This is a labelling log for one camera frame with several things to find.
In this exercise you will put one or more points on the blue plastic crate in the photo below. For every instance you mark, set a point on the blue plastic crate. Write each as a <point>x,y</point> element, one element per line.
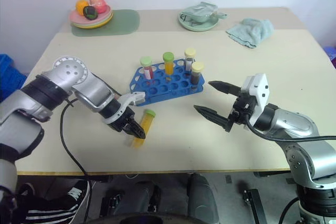
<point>8,69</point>

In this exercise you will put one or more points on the green placemat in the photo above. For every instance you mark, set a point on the green placemat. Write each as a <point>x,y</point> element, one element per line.
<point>123,23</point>

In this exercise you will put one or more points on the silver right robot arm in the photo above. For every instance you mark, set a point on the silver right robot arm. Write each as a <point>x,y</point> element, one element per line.
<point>296,127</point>

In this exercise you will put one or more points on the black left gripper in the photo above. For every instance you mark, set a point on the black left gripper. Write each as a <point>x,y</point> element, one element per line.
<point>122,121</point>

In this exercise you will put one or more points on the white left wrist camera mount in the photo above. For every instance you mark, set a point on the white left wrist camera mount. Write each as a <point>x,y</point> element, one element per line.
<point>131,98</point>

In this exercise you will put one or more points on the yellow test tube green cap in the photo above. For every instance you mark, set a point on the yellow test tube green cap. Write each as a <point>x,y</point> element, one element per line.
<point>147,124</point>

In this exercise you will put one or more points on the light blue towel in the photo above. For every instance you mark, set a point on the light blue towel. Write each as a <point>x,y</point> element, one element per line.
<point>252,31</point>

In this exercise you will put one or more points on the orange yellow toy fruit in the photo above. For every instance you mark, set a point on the orange yellow toy fruit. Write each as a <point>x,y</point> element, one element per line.
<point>81,6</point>

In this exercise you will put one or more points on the black white-striped sneaker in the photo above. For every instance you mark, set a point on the black white-striped sneaker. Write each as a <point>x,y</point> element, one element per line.
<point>73,195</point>

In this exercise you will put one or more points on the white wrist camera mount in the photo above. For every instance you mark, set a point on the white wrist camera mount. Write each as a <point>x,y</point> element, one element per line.
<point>258,90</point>
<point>131,98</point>

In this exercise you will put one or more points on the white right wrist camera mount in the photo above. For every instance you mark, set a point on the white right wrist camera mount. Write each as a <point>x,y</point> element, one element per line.
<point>258,90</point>

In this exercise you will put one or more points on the red test tube green cap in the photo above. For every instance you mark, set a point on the red test tube green cap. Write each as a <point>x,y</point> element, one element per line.
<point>148,70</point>

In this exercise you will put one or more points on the yellow plate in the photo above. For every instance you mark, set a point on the yellow plate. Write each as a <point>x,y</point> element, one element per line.
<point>101,25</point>

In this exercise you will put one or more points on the dark grey rounded shape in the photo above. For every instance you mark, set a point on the dark grey rounded shape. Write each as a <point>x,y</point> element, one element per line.
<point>200,195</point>

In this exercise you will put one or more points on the blue purple object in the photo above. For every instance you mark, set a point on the blue purple object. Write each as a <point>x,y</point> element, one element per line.
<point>331,54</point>

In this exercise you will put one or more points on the toy fruit on plate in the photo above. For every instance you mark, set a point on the toy fruit on plate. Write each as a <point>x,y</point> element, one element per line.
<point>98,2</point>

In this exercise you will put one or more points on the pale green stacked plate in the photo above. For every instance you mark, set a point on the pale green stacked plate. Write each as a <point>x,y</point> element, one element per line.
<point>105,20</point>

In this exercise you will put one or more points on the dark brown tube yellow cap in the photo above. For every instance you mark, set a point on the dark brown tube yellow cap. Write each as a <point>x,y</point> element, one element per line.
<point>196,75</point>

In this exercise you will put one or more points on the black metal bracket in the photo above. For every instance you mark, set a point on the black metal bracket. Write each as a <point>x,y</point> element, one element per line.
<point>254,203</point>

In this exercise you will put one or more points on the dark green toy food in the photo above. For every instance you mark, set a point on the dark green toy food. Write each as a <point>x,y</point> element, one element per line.
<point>90,12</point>

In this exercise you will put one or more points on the orange test tube green cap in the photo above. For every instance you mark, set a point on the orange test tube green cap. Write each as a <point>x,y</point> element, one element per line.
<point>168,66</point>

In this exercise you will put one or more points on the mint green plate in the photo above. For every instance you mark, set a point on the mint green plate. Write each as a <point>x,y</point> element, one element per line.
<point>197,26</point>

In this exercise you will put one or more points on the labelled test tube yellow cap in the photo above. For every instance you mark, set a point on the labelled test tube yellow cap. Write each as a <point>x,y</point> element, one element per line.
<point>189,60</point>

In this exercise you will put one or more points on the blue test tube rack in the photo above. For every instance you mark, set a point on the blue test tube rack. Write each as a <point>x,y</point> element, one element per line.
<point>160,87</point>

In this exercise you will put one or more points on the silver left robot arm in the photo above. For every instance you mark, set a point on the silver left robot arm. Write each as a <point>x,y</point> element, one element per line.
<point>86,90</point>

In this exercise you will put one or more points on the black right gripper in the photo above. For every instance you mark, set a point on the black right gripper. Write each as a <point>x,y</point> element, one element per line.
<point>240,108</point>

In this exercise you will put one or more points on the pink plate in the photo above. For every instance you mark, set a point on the pink plate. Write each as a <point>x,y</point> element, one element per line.
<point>78,18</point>

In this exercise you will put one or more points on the black striped trouser leg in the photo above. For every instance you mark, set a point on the black striped trouser leg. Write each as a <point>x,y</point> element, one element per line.
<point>47,213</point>

